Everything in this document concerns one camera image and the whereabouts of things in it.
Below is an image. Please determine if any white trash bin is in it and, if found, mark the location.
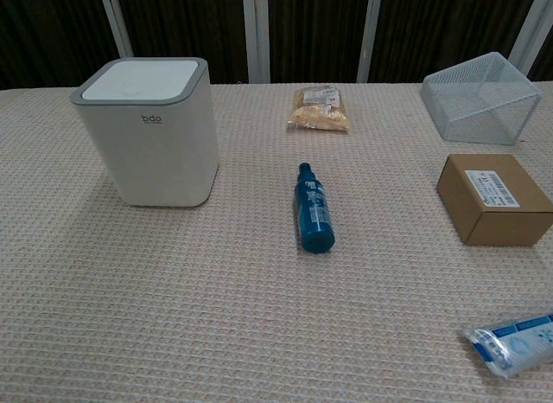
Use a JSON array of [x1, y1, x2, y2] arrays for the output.
[[69, 56, 220, 208]]

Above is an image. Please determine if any blue spray bottle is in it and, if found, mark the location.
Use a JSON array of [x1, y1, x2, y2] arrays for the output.
[[295, 162, 336, 254]]

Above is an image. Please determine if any clear bag of snacks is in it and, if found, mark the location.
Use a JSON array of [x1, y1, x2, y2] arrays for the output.
[[287, 86, 352, 133]]

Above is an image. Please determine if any beige woven tablecloth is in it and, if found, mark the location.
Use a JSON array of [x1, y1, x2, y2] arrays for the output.
[[0, 80, 553, 403]]

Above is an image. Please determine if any brown cardboard box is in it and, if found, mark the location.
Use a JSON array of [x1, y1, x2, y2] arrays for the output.
[[435, 153, 553, 248]]

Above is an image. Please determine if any blue white plastic pack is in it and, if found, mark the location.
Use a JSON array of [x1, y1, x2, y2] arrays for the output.
[[460, 311, 553, 379]]

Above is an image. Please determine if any white vertical frame post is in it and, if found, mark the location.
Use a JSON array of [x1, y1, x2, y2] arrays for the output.
[[356, 0, 384, 84], [241, 0, 271, 84], [507, 0, 553, 74], [98, 0, 135, 59]]

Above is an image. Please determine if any white wire mesh basket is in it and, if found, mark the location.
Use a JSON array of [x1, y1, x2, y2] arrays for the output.
[[422, 51, 543, 146]]

